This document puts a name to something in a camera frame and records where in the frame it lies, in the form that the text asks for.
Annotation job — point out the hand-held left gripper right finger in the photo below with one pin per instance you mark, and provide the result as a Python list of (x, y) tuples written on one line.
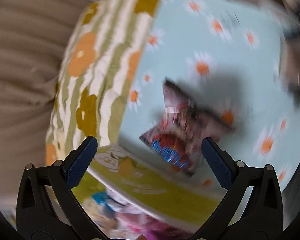
[(218, 166)]

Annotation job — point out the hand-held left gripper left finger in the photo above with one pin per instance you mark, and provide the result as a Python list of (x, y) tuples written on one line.
[(80, 165)]

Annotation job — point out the pink-brown snack bag red print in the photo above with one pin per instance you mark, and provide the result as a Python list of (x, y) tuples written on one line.
[(182, 130)]

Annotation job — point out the yellow-green cardboard box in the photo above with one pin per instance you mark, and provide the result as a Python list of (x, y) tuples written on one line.
[(145, 182)]

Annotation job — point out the blue snack packet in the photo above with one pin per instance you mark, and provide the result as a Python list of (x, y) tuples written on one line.
[(106, 202)]

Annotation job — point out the striped flower print cushion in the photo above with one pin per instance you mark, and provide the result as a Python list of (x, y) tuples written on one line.
[(95, 75)]

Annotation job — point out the daisy print tablecloth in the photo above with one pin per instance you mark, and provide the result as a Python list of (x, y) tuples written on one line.
[(190, 42)]

